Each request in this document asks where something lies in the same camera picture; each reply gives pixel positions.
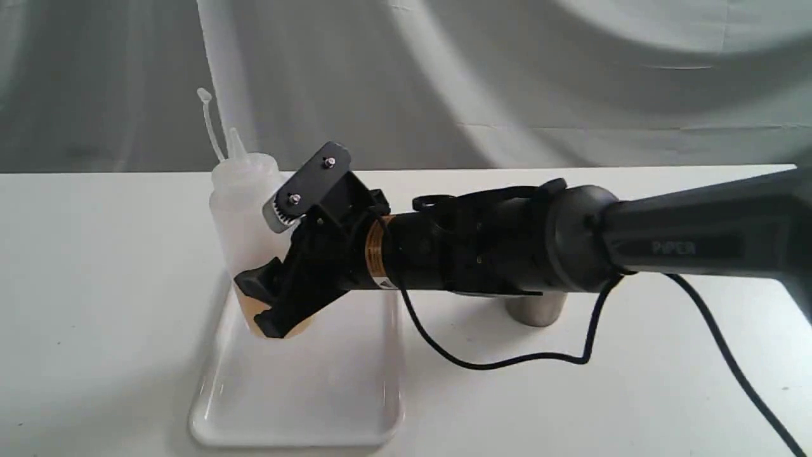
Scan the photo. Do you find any stainless steel cup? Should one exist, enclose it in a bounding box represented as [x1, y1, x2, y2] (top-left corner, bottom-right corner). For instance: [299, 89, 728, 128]
[505, 292, 568, 328]

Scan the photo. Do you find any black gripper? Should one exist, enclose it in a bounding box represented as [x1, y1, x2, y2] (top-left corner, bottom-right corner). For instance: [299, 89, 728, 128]
[234, 142, 390, 339]

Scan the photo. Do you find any white plastic tray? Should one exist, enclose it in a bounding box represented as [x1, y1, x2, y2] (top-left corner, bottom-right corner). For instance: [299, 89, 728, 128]
[188, 287, 404, 449]

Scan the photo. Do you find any black cable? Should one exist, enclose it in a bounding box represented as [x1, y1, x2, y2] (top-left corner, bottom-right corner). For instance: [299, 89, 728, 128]
[387, 209, 806, 457]

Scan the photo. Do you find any grey fabric backdrop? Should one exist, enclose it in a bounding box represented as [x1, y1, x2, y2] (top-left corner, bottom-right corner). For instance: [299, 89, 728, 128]
[1, 1, 810, 173]

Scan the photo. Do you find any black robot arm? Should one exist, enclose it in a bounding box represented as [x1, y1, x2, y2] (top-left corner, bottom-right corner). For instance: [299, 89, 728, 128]
[235, 142, 811, 338]

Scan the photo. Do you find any clear plastic squeeze bottle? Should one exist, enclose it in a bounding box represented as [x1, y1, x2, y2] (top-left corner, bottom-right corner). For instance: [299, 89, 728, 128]
[197, 88, 318, 340]

